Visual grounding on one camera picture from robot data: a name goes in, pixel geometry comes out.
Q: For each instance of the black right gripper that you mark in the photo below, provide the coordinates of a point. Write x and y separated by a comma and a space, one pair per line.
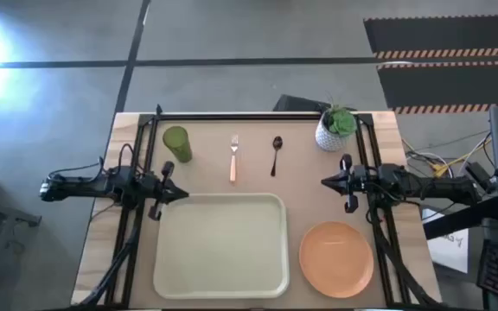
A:
357, 179

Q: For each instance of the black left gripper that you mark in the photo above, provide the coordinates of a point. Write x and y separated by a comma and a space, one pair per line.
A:
151, 188

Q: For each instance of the green translucent plastic cup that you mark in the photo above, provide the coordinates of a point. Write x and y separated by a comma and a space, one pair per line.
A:
179, 144

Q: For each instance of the cream plastic tray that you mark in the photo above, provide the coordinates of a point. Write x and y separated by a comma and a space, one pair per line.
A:
221, 246

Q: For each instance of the dark metal spoon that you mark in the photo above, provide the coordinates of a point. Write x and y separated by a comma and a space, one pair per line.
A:
277, 142

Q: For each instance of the orange plastic plate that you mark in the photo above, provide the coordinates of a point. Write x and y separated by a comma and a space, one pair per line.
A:
336, 259

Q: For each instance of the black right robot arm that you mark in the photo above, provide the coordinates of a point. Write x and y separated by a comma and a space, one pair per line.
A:
448, 191

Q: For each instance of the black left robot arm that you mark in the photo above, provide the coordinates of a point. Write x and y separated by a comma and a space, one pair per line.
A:
80, 186

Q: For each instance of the succulent in white pot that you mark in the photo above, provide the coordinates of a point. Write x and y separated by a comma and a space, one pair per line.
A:
331, 136

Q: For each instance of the brown table mat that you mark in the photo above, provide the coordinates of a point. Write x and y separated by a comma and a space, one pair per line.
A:
253, 185

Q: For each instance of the black box behind table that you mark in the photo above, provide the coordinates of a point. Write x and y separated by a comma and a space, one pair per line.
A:
296, 104

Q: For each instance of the black diagonal support beam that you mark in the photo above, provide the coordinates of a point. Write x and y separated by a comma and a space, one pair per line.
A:
461, 219

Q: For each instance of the white paper sheet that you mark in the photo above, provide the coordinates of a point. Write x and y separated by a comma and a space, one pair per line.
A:
448, 252

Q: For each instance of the black power adapter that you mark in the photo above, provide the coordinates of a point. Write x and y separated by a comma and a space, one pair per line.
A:
479, 176

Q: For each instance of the black hazard-striped floor mat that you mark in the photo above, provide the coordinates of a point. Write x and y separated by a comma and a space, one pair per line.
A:
443, 34
452, 86

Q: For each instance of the grey metal stand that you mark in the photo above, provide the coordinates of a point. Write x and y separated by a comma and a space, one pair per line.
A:
2, 211

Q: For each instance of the black aluminium table frame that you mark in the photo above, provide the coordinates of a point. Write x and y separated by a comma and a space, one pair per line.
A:
253, 116

